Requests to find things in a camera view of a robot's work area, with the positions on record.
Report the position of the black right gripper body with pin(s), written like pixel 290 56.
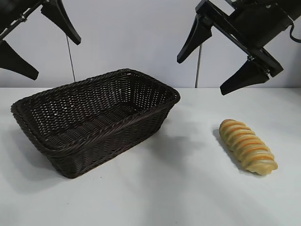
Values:
pixel 256 23

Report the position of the dark brown wicker basket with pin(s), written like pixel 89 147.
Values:
pixel 94 150

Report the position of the long striped bread loaf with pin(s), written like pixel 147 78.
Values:
pixel 247 146

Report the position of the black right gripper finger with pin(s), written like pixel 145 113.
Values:
pixel 196 37
pixel 249 75

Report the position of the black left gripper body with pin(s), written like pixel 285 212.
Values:
pixel 16 9

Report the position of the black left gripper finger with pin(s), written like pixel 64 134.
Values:
pixel 16 63
pixel 61 21

